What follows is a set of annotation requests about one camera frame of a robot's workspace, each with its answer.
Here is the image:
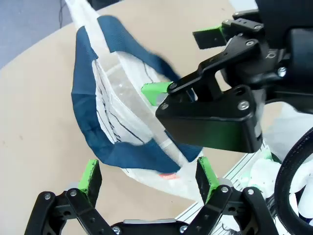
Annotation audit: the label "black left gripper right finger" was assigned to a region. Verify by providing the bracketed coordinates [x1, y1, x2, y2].
[188, 156, 278, 235]

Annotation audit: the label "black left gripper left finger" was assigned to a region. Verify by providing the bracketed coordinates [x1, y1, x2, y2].
[24, 159, 113, 235]

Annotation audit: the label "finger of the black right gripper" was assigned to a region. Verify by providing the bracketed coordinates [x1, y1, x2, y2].
[192, 8, 264, 49]

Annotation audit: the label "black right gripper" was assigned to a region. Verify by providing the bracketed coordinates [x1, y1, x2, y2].
[141, 0, 313, 113]

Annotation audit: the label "white plastic bag blue handles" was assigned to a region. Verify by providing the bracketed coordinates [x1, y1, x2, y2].
[65, 0, 205, 201]

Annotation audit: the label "crumpled white plastic wrap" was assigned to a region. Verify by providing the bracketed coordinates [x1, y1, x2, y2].
[239, 101, 313, 221]

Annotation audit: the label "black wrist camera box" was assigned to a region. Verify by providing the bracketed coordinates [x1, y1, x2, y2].
[155, 85, 264, 153]

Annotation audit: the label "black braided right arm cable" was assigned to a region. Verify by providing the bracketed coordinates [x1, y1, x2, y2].
[274, 127, 313, 235]

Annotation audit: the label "thin black floor cable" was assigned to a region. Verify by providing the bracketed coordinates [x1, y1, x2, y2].
[57, 0, 66, 27]

